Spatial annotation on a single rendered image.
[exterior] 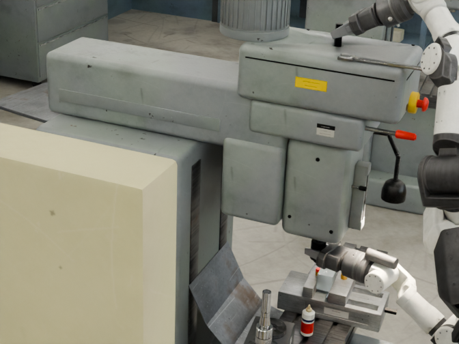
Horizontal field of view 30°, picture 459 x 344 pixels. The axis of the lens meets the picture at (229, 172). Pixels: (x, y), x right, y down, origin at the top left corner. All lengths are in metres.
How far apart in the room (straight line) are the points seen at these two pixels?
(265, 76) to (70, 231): 1.76
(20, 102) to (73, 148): 4.32
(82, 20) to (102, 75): 5.41
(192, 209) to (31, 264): 1.94
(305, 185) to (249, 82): 0.35
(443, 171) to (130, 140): 0.99
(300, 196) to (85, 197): 1.90
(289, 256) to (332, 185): 2.62
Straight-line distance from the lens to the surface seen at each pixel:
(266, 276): 4.86
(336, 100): 2.34
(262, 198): 2.53
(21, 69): 7.64
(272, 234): 5.29
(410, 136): 2.34
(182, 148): 2.52
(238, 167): 2.52
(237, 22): 2.41
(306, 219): 2.54
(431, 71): 2.10
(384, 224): 5.54
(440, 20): 2.20
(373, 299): 2.92
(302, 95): 2.36
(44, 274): 0.69
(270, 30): 2.42
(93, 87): 2.67
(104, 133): 2.63
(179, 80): 2.52
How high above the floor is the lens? 2.57
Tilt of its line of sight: 25 degrees down
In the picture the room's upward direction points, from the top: 2 degrees clockwise
